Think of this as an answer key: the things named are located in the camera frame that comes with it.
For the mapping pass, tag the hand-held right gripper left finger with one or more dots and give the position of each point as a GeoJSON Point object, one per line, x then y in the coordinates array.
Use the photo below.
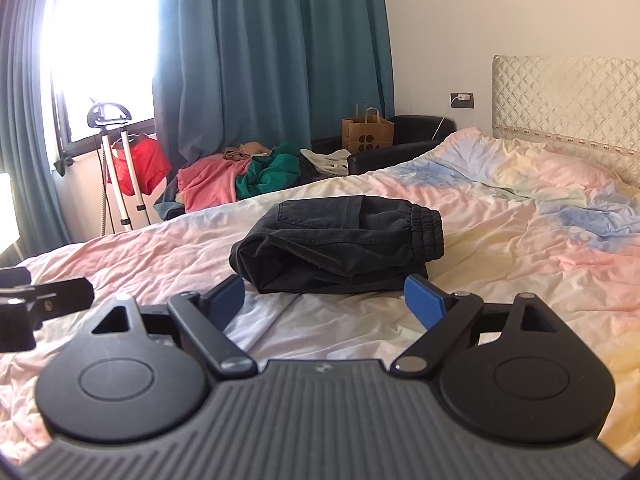
{"type": "Point", "coordinates": [229, 300]}

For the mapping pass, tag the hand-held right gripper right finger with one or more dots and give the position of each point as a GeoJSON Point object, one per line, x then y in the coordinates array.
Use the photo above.
{"type": "Point", "coordinates": [422, 300]}

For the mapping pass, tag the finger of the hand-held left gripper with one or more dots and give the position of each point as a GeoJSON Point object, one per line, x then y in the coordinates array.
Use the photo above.
{"type": "Point", "coordinates": [65, 296]}

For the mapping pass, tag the black pants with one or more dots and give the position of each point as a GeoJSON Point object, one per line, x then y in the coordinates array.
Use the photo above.
{"type": "Point", "coordinates": [325, 240]}

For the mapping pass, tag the bed with pastel sheet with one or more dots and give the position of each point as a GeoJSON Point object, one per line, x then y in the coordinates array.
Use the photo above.
{"type": "Point", "coordinates": [500, 240]}

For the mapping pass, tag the pink cloth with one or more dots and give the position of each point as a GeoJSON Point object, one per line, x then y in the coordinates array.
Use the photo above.
{"type": "Point", "coordinates": [210, 182]}

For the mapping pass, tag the garment steamer stand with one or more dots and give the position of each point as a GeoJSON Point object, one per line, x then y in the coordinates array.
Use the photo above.
{"type": "Point", "coordinates": [117, 180]}

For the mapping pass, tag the green cloth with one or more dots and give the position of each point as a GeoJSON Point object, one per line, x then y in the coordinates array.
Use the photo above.
{"type": "Point", "coordinates": [270, 172]}

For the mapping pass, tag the beige cloth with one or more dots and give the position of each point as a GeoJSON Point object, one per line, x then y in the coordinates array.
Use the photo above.
{"type": "Point", "coordinates": [245, 151]}

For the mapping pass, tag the red garment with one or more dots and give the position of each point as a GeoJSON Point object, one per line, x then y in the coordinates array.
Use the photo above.
{"type": "Point", "coordinates": [147, 162]}

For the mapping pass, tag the black armchair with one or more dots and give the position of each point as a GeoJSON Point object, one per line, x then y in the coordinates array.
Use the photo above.
{"type": "Point", "coordinates": [415, 135]}

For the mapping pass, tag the white cloth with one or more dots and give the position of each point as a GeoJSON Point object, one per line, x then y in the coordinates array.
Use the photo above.
{"type": "Point", "coordinates": [327, 162]}

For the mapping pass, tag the brown paper bag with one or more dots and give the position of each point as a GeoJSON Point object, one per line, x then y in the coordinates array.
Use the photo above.
{"type": "Point", "coordinates": [365, 135]}

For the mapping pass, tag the teal curtain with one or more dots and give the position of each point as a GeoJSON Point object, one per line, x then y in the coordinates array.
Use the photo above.
{"type": "Point", "coordinates": [25, 110]}
{"type": "Point", "coordinates": [275, 50]}

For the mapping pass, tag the quilted cream headboard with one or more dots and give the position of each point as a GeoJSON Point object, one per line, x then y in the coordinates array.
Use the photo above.
{"type": "Point", "coordinates": [565, 100]}

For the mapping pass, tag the window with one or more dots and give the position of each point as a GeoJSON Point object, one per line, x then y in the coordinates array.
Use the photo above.
{"type": "Point", "coordinates": [100, 35]}

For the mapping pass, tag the wall socket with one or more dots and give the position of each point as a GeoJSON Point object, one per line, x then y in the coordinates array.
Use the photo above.
{"type": "Point", "coordinates": [462, 100]}

